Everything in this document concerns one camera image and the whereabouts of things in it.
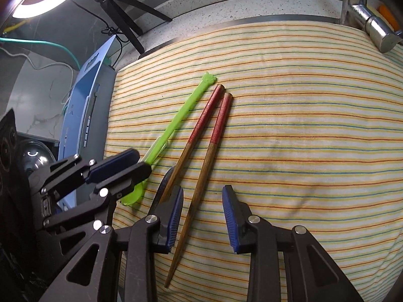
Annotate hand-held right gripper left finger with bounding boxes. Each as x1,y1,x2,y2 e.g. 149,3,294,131
38,185,185,302

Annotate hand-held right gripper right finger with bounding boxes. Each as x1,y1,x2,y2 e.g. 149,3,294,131
221,184,366,302

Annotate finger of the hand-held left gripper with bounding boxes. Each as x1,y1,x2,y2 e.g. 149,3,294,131
42,162,152,237
41,148,141,196

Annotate green plastic spoon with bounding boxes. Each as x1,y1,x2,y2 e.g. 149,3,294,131
119,72,217,207

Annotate red-tipped wooden chopstick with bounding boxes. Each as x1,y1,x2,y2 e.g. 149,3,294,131
159,84,225,203
164,93,233,288

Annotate glass pot lid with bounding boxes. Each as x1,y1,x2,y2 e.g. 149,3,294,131
16,138,60,177

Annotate small white plastic spoon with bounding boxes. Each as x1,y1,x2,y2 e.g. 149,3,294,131
142,140,169,164

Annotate blue plastic panel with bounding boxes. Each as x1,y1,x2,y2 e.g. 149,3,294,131
57,34,118,214

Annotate yellow striped cloth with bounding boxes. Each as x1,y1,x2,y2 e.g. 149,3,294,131
104,20,403,302

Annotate black tripod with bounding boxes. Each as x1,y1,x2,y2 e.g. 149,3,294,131
84,0,173,55

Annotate metal faucet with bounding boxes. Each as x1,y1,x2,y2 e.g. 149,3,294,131
340,0,403,54

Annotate orange object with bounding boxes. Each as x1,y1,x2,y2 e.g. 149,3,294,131
379,5,400,31

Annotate white cable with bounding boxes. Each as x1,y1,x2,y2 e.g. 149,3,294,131
0,47,76,104

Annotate green cable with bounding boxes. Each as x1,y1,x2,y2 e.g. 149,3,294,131
0,37,81,70

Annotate yellow cable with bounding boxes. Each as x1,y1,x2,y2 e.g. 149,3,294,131
2,19,32,35

